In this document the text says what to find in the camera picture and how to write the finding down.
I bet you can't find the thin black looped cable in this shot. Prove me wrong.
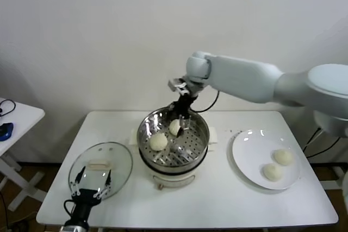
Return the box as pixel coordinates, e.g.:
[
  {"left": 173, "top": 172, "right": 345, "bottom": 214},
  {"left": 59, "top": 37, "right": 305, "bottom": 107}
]
[{"left": 0, "top": 99, "right": 16, "bottom": 117}]

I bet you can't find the black floor cable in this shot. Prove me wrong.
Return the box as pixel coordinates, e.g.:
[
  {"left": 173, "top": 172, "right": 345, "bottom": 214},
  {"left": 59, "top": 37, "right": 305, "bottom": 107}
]
[{"left": 0, "top": 192, "right": 7, "bottom": 226}]

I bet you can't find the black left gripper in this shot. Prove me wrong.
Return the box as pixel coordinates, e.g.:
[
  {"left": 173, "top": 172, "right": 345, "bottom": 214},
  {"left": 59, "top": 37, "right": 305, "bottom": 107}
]
[{"left": 66, "top": 166, "right": 113, "bottom": 228}]

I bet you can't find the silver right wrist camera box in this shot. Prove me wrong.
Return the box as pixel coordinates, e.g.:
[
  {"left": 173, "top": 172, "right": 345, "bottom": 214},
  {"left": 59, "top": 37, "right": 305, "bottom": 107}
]
[{"left": 167, "top": 78, "right": 189, "bottom": 95}]

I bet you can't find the steel perforated steamer basket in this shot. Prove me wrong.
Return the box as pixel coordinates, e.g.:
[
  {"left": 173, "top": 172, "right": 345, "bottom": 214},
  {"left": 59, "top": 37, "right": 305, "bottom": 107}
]
[{"left": 128, "top": 106, "right": 220, "bottom": 168}]

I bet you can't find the cream electric cooker base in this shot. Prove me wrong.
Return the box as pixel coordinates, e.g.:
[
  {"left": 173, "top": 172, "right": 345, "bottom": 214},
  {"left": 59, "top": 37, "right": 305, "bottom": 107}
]
[{"left": 138, "top": 143, "right": 215, "bottom": 191}]

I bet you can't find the black hanging cable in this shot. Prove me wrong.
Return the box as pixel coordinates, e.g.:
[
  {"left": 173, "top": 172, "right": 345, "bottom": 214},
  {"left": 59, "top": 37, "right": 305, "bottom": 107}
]
[{"left": 303, "top": 127, "right": 342, "bottom": 159}]

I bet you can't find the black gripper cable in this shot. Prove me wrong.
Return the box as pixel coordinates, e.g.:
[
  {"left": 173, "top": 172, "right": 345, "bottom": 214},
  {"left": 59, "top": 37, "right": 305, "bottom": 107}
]
[
  {"left": 190, "top": 90, "right": 220, "bottom": 113},
  {"left": 64, "top": 199, "right": 76, "bottom": 218}
]

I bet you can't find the round glass pot lid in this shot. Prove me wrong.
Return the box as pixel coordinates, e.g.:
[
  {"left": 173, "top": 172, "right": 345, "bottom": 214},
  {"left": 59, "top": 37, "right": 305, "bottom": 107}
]
[{"left": 67, "top": 141, "right": 133, "bottom": 202}]

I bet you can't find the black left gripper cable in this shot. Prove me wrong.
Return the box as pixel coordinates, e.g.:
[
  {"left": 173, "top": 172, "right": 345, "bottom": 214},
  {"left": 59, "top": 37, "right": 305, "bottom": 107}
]
[{"left": 64, "top": 199, "right": 76, "bottom": 218}]

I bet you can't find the small white side table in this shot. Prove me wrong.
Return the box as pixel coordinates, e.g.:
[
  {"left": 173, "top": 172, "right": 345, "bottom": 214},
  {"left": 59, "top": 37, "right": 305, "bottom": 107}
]
[{"left": 0, "top": 97, "right": 46, "bottom": 212}]

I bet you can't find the large white plate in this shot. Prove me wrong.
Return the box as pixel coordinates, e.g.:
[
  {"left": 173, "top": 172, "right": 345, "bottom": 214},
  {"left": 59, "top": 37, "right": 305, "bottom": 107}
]
[{"left": 231, "top": 129, "right": 302, "bottom": 191}]

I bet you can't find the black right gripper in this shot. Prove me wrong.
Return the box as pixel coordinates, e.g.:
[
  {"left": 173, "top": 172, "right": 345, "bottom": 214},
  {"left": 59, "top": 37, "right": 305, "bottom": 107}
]
[{"left": 167, "top": 95, "right": 195, "bottom": 139}]

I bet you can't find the white steamed baozi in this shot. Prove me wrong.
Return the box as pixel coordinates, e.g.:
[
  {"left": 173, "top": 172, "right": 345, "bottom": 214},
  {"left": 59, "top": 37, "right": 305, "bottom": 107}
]
[
  {"left": 150, "top": 133, "right": 169, "bottom": 152},
  {"left": 260, "top": 162, "right": 283, "bottom": 181},
  {"left": 169, "top": 119, "right": 181, "bottom": 136},
  {"left": 272, "top": 149, "right": 294, "bottom": 166}
]

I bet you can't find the blue object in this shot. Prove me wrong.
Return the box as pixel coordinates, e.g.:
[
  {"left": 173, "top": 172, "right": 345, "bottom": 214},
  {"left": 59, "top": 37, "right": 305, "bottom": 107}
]
[{"left": 0, "top": 123, "right": 14, "bottom": 142}]

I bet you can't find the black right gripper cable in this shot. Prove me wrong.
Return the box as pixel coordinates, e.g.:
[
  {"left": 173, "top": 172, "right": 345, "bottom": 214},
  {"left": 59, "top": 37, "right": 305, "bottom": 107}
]
[{"left": 190, "top": 90, "right": 220, "bottom": 113}]

